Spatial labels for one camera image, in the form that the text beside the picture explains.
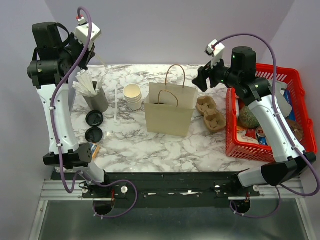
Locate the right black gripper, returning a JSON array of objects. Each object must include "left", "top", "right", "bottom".
[{"left": 191, "top": 52, "right": 241, "bottom": 92}]

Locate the single white straw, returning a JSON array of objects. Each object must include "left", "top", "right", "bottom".
[{"left": 95, "top": 53, "right": 108, "bottom": 68}]

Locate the brown paper bag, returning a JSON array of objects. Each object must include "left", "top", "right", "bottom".
[{"left": 144, "top": 71, "right": 198, "bottom": 137}]

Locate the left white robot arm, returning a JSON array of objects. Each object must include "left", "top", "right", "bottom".
[{"left": 27, "top": 20, "right": 111, "bottom": 198}]

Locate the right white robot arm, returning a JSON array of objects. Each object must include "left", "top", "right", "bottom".
[{"left": 192, "top": 43, "right": 316, "bottom": 196}]

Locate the white wrapped straws bundle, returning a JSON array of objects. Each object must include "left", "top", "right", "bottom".
[{"left": 72, "top": 70, "right": 103, "bottom": 98}]

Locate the stack of cardboard cup carriers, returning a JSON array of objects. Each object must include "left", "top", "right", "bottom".
[{"left": 196, "top": 95, "right": 227, "bottom": 133}]

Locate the grey straw holder cup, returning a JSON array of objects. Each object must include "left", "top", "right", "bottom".
[{"left": 83, "top": 87, "right": 109, "bottom": 113}]

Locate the stack of white paper cups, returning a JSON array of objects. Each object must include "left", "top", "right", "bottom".
[{"left": 123, "top": 83, "right": 142, "bottom": 111}]

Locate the green melon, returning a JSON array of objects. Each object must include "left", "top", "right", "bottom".
[{"left": 238, "top": 106, "right": 260, "bottom": 129}]

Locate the red white snack packet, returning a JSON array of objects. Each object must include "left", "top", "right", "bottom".
[{"left": 236, "top": 125, "right": 259, "bottom": 145}]

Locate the blue drink can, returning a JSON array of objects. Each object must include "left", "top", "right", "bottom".
[{"left": 255, "top": 126, "right": 268, "bottom": 146}]

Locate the red plastic basket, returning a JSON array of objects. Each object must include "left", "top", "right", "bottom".
[{"left": 225, "top": 67, "right": 318, "bottom": 163}]

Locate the blue box in basket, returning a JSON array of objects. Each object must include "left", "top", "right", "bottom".
[{"left": 283, "top": 89, "right": 296, "bottom": 122}]

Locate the grey plastic bag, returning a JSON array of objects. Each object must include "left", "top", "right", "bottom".
[{"left": 275, "top": 81, "right": 293, "bottom": 118}]

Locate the blue orange packet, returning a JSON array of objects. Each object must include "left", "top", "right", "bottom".
[{"left": 89, "top": 143, "right": 101, "bottom": 160}]

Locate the brown lidded tub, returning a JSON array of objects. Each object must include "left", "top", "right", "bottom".
[{"left": 286, "top": 119, "right": 304, "bottom": 141}]

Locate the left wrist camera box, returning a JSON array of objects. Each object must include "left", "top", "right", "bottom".
[{"left": 74, "top": 16, "right": 102, "bottom": 49}]

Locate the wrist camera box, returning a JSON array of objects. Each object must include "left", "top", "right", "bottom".
[
  {"left": 74, "top": 16, "right": 102, "bottom": 49},
  {"left": 205, "top": 39, "right": 225, "bottom": 69}
]

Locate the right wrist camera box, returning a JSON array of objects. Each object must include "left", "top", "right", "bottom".
[{"left": 205, "top": 39, "right": 225, "bottom": 69}]

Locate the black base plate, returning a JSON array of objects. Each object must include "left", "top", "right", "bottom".
[{"left": 51, "top": 171, "right": 293, "bottom": 210}]

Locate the aluminium rail frame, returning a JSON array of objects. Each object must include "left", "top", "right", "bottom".
[{"left": 30, "top": 180, "right": 316, "bottom": 240}]

